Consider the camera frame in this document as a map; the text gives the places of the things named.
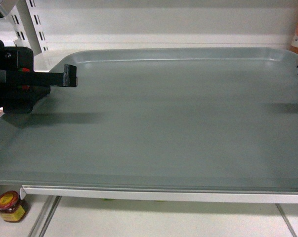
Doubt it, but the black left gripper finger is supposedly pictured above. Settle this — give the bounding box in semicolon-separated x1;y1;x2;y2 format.
30;64;78;87

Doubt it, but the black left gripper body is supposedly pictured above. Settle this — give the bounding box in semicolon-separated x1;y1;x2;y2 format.
0;40;50;114

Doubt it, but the grey silver serving tray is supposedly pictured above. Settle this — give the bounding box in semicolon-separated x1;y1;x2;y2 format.
0;48;298;192

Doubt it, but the white slotted shelf upright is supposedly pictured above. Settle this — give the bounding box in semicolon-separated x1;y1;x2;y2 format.
9;0;48;55

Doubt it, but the white middle shelf board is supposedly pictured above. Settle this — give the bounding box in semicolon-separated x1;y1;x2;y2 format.
20;185;298;204

